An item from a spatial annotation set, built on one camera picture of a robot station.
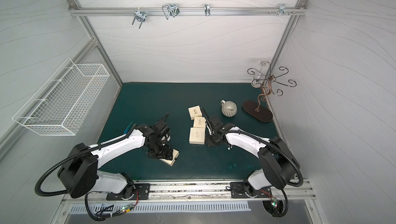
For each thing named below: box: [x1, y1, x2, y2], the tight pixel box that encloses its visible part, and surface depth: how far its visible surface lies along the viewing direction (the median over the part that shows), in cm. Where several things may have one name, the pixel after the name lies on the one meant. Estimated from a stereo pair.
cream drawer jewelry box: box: [188, 105, 203, 120], surface depth 103 cm
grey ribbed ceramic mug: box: [220, 100, 238, 118], surface depth 101 cm
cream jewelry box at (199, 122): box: [193, 116, 207, 128], surface depth 97 cm
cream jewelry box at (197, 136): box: [189, 127, 206, 145], surface depth 92 cm
